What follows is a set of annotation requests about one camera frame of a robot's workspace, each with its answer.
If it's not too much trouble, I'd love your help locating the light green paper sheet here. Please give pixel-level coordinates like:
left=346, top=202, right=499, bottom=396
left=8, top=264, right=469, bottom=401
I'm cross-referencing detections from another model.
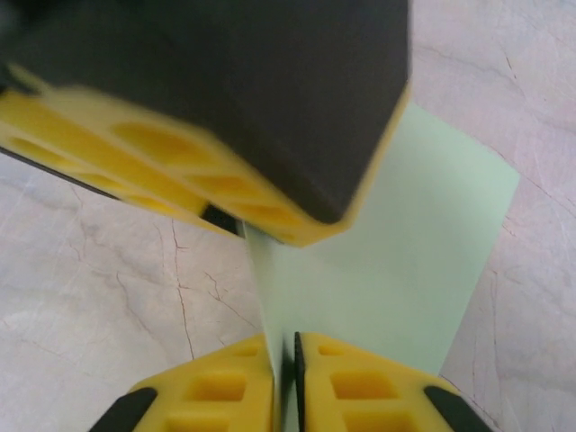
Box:
left=242, top=101, right=522, bottom=432

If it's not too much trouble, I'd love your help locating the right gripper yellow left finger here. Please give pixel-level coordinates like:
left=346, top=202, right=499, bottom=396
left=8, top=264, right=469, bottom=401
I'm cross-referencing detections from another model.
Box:
left=92, top=332, right=276, bottom=432

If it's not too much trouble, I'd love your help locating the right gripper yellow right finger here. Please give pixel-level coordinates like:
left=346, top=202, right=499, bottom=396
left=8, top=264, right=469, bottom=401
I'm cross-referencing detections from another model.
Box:
left=292, top=330, right=491, bottom=432

